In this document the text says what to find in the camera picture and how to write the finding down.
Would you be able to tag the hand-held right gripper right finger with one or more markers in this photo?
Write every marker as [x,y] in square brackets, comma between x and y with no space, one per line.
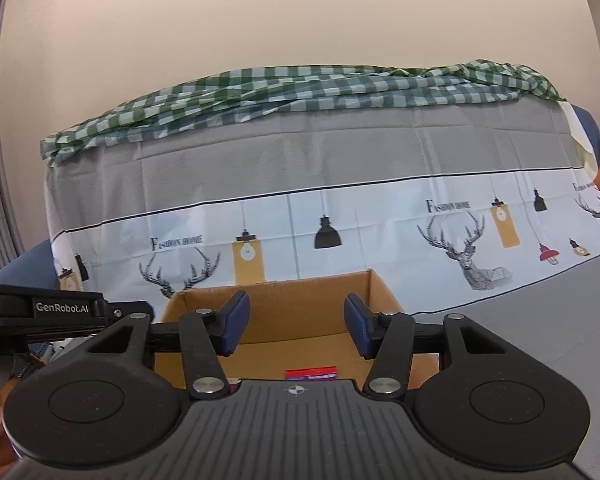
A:
[360,327]

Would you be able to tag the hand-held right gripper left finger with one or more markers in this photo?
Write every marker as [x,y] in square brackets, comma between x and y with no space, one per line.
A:
[232,325]

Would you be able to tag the brown cardboard box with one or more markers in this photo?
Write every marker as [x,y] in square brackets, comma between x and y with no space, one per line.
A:
[300,310]

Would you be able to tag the red blue-striped snack packet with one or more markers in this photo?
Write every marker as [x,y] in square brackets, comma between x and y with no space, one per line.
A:
[311,373]

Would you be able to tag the blue zippered sofa cushion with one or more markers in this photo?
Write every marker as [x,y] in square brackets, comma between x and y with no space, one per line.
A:
[30,265]

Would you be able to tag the grey printed sofa cover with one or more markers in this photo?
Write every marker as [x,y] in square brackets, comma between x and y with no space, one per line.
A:
[330,150]

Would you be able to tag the green checkered cloth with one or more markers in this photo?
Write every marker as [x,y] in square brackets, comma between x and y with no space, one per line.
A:
[330,85]

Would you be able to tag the cream cloth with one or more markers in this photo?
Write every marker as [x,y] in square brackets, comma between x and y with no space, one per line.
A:
[577,140]

